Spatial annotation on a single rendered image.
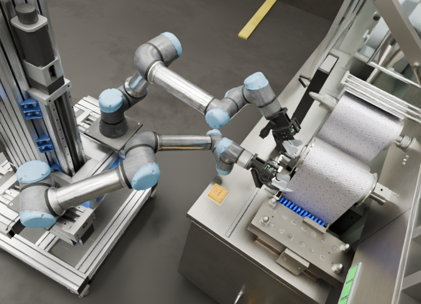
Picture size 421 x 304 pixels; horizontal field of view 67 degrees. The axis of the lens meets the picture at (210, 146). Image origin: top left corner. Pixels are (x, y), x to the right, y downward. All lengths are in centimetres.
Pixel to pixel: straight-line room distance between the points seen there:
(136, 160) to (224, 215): 48
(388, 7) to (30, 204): 123
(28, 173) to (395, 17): 127
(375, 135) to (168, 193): 161
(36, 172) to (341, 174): 115
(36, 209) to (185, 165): 155
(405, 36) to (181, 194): 202
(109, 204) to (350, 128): 154
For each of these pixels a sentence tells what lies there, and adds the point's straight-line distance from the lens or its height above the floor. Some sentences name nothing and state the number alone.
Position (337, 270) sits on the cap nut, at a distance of 135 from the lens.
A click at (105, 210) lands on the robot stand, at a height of 21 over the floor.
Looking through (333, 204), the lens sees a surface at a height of 116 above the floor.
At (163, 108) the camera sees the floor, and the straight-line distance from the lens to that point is 303.
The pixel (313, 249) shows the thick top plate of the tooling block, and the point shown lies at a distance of 136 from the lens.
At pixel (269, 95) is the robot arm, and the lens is 114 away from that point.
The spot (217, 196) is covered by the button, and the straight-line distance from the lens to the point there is 145.
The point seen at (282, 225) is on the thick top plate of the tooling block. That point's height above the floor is 103.
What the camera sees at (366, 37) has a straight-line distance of 206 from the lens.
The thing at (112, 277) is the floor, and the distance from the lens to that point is 226.
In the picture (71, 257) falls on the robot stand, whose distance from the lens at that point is 211.
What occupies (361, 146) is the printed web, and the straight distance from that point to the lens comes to 142.
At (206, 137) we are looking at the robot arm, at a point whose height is 107.
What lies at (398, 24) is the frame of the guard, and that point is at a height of 190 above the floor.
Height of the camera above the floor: 217
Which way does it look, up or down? 51 degrees down
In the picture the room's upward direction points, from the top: 15 degrees clockwise
